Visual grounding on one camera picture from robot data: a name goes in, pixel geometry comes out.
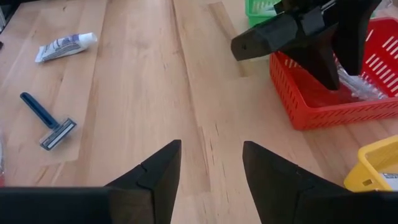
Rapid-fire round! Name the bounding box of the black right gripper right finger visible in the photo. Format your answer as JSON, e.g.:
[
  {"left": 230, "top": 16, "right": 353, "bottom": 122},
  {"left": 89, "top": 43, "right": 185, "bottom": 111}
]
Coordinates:
[{"left": 243, "top": 141, "right": 398, "bottom": 224}]

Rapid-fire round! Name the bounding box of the blue handled disposable razor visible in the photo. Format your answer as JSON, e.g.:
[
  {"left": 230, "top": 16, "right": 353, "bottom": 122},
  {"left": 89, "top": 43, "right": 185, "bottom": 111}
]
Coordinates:
[{"left": 19, "top": 91, "right": 78, "bottom": 152}]

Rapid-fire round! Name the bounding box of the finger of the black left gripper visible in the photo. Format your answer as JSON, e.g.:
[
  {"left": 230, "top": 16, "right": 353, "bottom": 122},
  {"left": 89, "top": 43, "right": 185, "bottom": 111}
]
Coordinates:
[
  {"left": 281, "top": 24, "right": 341, "bottom": 91},
  {"left": 334, "top": 6, "right": 379, "bottom": 77}
]

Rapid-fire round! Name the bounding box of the nail clipper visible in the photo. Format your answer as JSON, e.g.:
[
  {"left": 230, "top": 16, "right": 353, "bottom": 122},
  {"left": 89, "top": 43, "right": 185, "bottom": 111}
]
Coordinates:
[{"left": 335, "top": 62, "right": 389, "bottom": 102}]

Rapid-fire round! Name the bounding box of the red plastic basket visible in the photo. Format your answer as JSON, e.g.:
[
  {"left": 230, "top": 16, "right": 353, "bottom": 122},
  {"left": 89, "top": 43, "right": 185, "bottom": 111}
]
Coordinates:
[{"left": 269, "top": 17, "right": 398, "bottom": 131}]

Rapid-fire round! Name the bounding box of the green plastic basket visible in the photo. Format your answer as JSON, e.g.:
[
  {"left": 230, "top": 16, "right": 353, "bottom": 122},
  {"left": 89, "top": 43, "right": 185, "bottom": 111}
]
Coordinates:
[{"left": 244, "top": 0, "right": 282, "bottom": 28}]

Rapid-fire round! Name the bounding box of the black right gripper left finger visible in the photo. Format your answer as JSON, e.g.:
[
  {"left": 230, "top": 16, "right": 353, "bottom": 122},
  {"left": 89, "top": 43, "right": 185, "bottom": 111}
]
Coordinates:
[{"left": 0, "top": 139, "right": 182, "bottom": 224}]

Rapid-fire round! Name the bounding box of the yellow plastic basket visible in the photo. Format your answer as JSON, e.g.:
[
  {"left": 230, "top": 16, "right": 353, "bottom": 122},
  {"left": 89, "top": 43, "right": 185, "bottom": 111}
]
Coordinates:
[{"left": 343, "top": 134, "right": 398, "bottom": 192}]

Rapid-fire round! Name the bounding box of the grey-blue printed toothpaste tube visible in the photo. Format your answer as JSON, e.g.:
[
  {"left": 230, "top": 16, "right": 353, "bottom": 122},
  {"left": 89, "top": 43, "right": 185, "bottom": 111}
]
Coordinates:
[{"left": 34, "top": 32, "right": 98, "bottom": 63}]

